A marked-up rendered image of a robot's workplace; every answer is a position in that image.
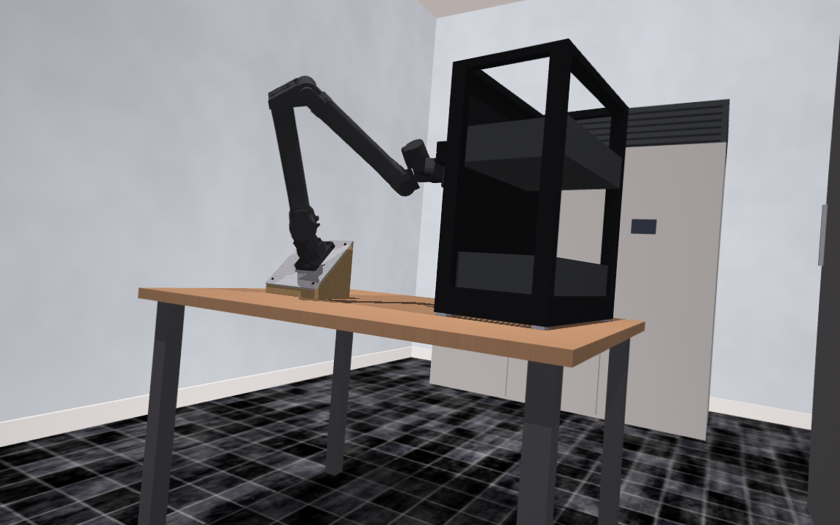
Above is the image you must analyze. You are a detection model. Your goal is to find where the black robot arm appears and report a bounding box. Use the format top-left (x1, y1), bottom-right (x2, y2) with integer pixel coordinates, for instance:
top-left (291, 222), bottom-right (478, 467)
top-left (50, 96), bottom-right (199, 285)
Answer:
top-left (268, 76), bottom-right (443, 271)

